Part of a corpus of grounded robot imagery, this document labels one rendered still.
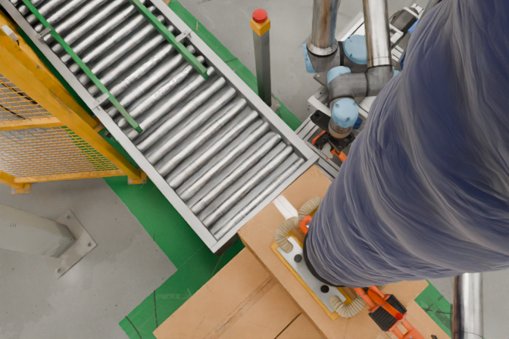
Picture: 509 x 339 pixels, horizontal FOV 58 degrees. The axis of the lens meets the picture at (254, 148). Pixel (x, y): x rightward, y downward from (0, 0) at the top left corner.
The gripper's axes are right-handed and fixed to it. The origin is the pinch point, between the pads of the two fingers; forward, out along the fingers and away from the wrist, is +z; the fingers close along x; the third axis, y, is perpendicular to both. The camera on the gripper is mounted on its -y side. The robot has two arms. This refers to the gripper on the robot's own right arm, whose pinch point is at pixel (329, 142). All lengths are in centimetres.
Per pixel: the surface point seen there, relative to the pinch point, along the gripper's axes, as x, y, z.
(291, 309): -49, 36, 66
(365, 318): -32, 53, 13
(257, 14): 23, -67, 16
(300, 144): 7, -19, 61
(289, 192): -21.1, 2.3, 12.8
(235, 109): -3, -58, 65
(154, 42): -11, -120, 65
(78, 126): -68, -82, 23
